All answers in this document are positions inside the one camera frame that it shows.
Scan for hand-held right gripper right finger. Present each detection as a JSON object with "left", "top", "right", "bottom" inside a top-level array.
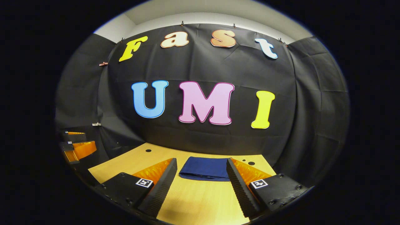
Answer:
[{"left": 226, "top": 158, "right": 313, "bottom": 218}]

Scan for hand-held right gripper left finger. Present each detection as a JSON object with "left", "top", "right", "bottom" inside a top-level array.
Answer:
[{"left": 95, "top": 158, "right": 178, "bottom": 218}]

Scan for black backdrop cloth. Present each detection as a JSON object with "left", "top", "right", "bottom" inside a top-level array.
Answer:
[{"left": 56, "top": 23, "right": 350, "bottom": 188}]

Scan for blue jeans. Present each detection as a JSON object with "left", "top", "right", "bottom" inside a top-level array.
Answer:
[{"left": 179, "top": 157, "right": 232, "bottom": 182}]

